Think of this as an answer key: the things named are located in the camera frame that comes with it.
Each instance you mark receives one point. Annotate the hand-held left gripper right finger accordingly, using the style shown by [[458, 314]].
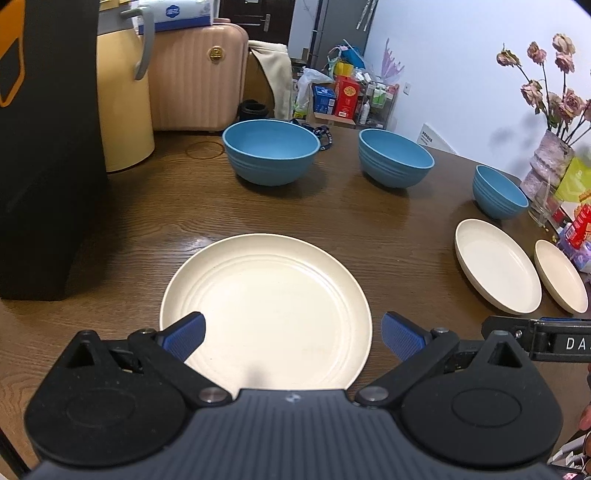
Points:
[[401, 336]]

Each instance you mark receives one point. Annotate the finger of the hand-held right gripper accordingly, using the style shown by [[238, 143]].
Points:
[[503, 325], [568, 320]]

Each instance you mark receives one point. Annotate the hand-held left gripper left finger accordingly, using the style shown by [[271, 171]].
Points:
[[187, 334]]

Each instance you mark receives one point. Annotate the cream plate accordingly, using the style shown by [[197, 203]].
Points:
[[496, 263], [561, 277], [268, 304]]

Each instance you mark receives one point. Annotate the blue bowl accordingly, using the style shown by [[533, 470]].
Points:
[[272, 147], [498, 191], [395, 157]]

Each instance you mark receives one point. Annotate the person's right hand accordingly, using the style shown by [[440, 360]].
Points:
[[586, 417]]

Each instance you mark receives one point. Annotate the purple tissue pack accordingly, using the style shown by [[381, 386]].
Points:
[[579, 258]]

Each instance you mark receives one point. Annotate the scattered yellow kernels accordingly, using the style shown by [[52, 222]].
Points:
[[551, 233]]

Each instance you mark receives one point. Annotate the red label water bottle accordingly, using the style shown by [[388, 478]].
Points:
[[581, 230]]

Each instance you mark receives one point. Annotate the small red pack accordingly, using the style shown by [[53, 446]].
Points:
[[558, 217]]

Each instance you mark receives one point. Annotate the clear drinking glass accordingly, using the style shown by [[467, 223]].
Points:
[[542, 205]]

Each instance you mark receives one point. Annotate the yellow-green carton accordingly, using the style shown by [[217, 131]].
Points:
[[577, 180]]

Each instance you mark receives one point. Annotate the pink textured vase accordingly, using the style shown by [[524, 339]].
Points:
[[547, 164]]

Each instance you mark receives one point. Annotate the white paper sign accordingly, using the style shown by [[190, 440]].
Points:
[[434, 138]]

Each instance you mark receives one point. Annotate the black paper bag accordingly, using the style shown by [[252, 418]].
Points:
[[46, 161]]

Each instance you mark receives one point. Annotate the low wooden shelf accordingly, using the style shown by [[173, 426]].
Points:
[[332, 121]]

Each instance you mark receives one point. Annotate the yellow thermos jug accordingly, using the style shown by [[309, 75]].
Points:
[[124, 115]]

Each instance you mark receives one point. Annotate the dried pink flowers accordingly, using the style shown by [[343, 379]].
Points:
[[561, 87]]

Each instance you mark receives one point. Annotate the black cup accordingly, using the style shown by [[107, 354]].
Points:
[[254, 110]]

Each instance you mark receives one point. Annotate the red box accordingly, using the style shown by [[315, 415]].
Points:
[[346, 97]]

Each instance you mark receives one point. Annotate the blue box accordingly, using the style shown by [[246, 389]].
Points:
[[324, 99]]

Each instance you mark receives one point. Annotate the pink suitcase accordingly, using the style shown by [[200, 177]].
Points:
[[194, 78]]

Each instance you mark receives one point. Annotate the white plastic bag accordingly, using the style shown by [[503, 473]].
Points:
[[307, 85]]

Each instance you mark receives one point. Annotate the beige cloth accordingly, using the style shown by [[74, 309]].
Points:
[[274, 78]]

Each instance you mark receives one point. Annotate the yellow packet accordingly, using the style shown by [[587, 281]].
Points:
[[342, 69]]

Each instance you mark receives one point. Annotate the blue bag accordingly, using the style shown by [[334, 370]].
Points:
[[353, 55]]

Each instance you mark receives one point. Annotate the grey refrigerator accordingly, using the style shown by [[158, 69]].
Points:
[[332, 23]]

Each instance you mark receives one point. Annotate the blue white tissue pack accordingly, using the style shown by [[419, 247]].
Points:
[[180, 14]]

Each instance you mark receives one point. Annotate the white folded umbrella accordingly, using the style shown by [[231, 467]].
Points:
[[367, 14]]

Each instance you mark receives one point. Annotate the dark brown door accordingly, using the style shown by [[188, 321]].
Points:
[[240, 11]]

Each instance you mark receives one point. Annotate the purple wall decoration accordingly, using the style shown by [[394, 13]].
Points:
[[391, 62]]

